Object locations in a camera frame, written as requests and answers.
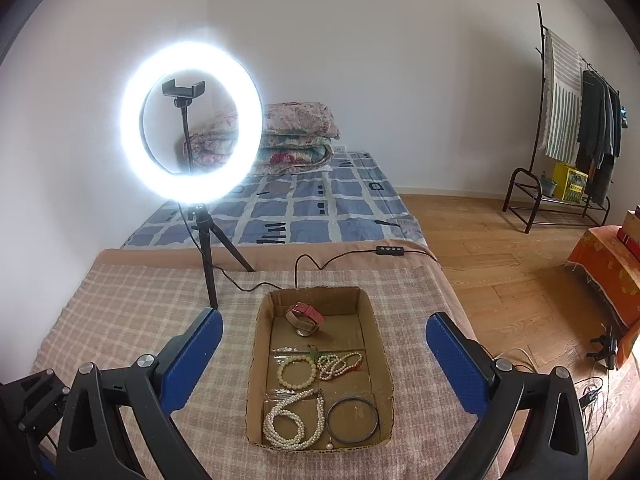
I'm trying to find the brown and red boxes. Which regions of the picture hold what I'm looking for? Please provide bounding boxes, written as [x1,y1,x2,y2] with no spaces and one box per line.
[616,206,640,260]

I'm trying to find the yellow box on rack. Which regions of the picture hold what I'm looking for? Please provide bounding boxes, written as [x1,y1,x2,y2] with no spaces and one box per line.
[552,162,588,204]

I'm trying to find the floor cables and power strip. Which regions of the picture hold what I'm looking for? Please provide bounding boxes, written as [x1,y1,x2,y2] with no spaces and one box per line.
[494,324,622,446]

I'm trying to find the folded floral quilt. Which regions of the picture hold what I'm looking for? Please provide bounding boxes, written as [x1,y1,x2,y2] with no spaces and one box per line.
[183,102,340,177]

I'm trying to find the black power cable with remote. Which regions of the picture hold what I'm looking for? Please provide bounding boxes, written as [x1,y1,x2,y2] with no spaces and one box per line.
[177,201,440,294]

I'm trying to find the dark hanging clothes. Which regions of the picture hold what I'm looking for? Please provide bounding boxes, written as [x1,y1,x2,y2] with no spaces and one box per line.
[575,70,622,206]

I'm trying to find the white ring light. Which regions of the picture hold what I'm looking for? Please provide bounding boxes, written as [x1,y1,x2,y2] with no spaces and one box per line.
[118,41,262,205]

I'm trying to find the twisted white pearl necklace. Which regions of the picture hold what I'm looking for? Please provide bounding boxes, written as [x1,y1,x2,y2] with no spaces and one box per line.
[262,387,326,451]

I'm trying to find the cream bead bracelet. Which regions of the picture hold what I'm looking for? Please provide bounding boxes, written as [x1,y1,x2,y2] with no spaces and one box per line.
[275,353,319,390]

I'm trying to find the black clothes rack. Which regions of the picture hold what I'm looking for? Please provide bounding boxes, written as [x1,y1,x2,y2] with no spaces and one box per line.
[502,9,627,233]

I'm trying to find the blue patterned bed sheet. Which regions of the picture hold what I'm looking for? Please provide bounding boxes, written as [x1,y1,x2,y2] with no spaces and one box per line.
[121,148,429,248]

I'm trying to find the blue metal bangle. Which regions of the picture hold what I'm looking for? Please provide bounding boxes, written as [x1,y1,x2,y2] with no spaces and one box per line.
[326,396,380,445]

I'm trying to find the thin cream pearl necklace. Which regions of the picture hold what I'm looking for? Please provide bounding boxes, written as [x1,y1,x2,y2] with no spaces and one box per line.
[316,351,365,382]

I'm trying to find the striped hanging towel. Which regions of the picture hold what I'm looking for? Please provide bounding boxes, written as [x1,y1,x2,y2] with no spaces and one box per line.
[538,28,582,166]

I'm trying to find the black phone holder clamp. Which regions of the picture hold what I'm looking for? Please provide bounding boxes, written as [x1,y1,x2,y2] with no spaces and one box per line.
[162,79,206,174]

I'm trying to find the brown cardboard box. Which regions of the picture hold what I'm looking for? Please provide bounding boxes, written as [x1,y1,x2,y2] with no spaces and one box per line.
[245,286,394,453]

